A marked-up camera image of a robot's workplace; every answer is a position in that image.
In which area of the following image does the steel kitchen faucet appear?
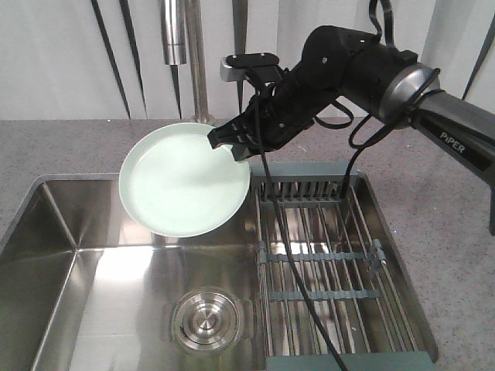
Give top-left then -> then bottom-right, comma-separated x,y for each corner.
159,0 -> 214,124

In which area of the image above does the stainless steel sink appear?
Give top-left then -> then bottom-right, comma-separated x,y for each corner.
0,172 -> 440,371

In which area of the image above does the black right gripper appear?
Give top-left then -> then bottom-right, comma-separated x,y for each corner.
207,71 -> 316,162

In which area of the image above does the pale green round plate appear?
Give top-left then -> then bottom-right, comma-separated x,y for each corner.
118,122 -> 251,237

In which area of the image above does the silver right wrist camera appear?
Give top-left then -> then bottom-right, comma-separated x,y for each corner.
220,54 -> 247,82

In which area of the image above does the white pleated curtain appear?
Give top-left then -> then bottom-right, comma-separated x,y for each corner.
1,1 -> 494,122

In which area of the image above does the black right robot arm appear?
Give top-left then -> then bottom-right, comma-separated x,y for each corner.
208,26 -> 494,185

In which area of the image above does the black camera cable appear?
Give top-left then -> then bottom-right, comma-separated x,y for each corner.
245,0 -> 442,371

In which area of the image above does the steel roll-up drying rack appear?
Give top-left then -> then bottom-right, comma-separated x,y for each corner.
251,162 -> 438,370

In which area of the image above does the round steel sink drain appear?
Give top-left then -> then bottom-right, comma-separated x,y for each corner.
170,287 -> 244,352

